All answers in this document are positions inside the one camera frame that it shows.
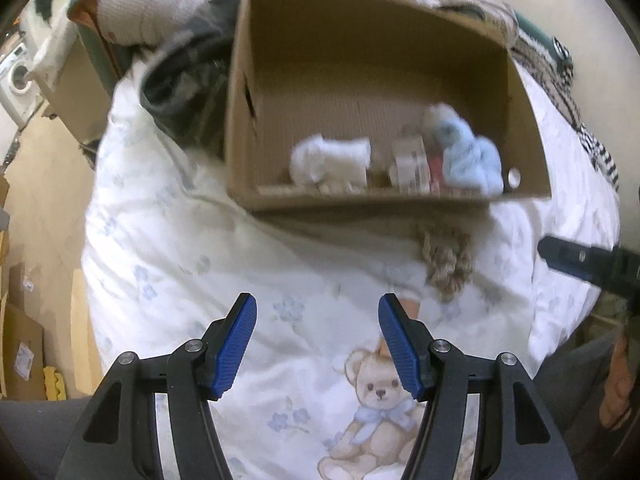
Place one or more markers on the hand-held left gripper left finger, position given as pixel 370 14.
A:
pixel 235 345

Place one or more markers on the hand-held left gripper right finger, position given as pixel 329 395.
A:
pixel 402 345

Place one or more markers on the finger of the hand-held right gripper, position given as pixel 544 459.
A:
pixel 575 259

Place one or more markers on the plush toy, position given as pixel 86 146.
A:
pixel 465 155

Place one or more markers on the clear plastic packet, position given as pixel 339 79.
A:
pixel 411 162

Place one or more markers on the white soft toy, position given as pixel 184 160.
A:
pixel 330 160

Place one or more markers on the person's right hand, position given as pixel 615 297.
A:
pixel 616 385

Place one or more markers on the white bear print bed sheet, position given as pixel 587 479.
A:
pixel 250 260

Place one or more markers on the tan knitted cloth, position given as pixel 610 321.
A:
pixel 447 260

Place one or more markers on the black white striped cloth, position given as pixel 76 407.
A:
pixel 597 155

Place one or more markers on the person's right leg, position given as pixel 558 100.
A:
pixel 575 385

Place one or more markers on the person's leg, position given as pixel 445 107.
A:
pixel 575 385
pixel 35 440

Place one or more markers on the light wooden board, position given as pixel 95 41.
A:
pixel 85 330

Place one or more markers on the patterned knit blanket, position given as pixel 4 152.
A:
pixel 547 82

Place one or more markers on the yellow foam piece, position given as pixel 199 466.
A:
pixel 55 384

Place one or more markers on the black white checkered cloth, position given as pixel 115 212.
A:
pixel 562 52

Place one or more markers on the flat cardboard sheet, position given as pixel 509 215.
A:
pixel 20 350

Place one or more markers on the person's left leg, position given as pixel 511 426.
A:
pixel 35 440

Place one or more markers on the teal pillow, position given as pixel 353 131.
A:
pixel 532 30

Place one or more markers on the camouflage cloth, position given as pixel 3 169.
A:
pixel 185 85

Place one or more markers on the large bedside cardboard box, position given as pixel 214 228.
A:
pixel 85 75

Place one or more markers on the white washing machine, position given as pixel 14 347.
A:
pixel 17 82

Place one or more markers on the white patterned quilt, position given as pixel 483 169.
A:
pixel 150 5

